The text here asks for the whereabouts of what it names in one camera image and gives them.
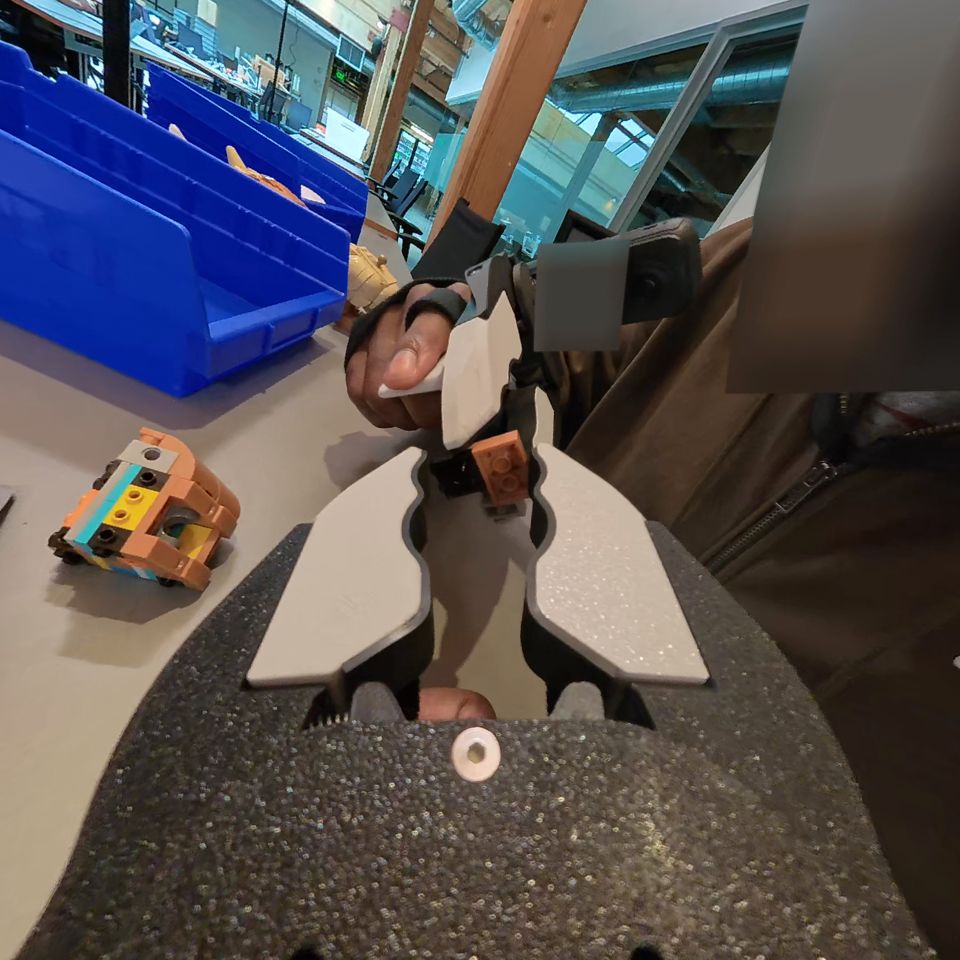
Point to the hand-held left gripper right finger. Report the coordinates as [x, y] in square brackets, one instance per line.
[607, 585]

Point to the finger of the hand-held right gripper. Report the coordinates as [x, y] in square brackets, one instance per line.
[476, 375]
[544, 420]

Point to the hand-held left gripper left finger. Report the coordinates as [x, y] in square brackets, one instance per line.
[352, 585]

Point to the brown brick plate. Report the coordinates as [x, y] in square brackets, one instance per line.
[499, 469]

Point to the small black brick piece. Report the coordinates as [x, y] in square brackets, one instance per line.
[454, 480]

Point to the brown brick model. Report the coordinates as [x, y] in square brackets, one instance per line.
[150, 517]

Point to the blue plastic bin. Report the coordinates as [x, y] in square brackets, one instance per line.
[112, 262]
[300, 165]

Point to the grey desk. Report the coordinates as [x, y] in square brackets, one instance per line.
[150, 637]

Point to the person's right hand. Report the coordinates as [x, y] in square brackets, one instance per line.
[405, 360]

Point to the person's left hand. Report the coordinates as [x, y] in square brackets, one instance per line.
[454, 705]

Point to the black framed panel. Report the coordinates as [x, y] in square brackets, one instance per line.
[589, 226]

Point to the black office chair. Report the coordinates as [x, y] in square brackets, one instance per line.
[461, 240]

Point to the tan brick figure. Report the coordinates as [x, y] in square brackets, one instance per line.
[371, 281]

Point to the person's brown jacket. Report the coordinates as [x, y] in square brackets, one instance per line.
[825, 562]

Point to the wooden pillar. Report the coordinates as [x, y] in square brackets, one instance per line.
[401, 82]
[510, 112]

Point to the brown brick build piece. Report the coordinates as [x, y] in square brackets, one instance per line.
[262, 176]

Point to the black boom pole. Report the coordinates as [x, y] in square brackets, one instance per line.
[116, 45]

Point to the silver ventilation duct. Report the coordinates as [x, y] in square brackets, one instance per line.
[675, 86]

